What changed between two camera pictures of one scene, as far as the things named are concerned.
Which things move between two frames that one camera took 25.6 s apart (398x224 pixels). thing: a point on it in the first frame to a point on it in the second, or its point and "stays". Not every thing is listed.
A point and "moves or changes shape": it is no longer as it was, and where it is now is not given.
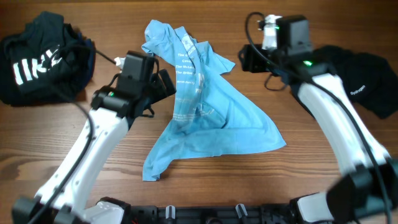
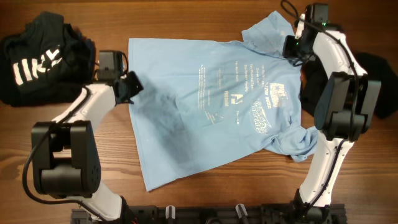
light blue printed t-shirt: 209,119 moves or changes shape
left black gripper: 161,93 to 137,86
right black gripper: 249,58 to 290,47
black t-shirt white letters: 48,61 stays
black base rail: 261,214 stays
